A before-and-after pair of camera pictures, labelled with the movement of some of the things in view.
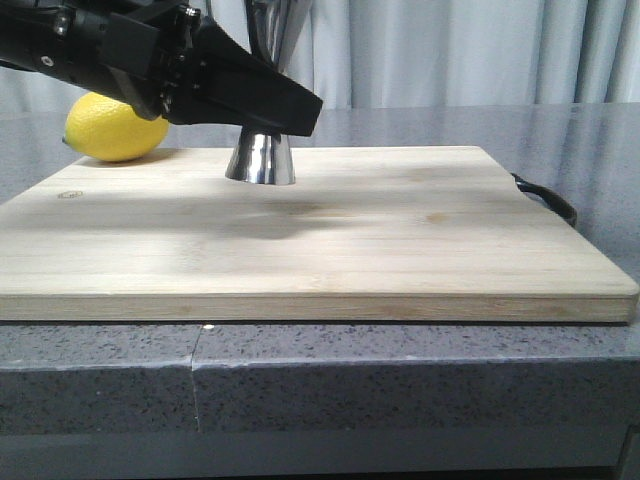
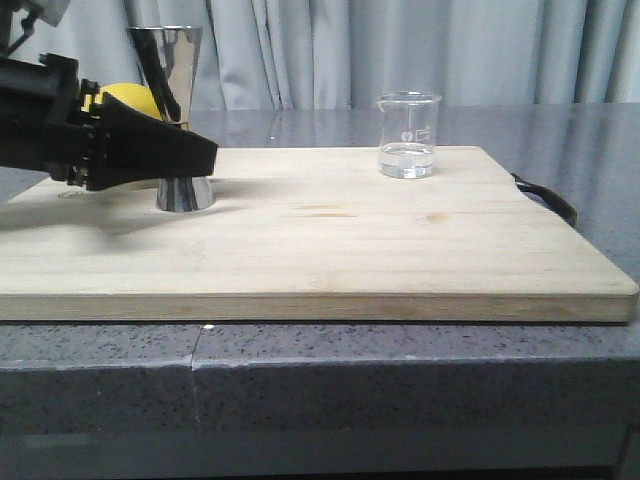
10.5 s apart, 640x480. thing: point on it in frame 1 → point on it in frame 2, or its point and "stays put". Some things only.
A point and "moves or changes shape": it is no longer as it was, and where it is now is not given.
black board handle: (564, 208) stays put
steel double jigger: (275, 27) moves or changes shape
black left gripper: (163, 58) → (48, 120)
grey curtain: (431, 53) stays put
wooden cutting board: (395, 234) stays put
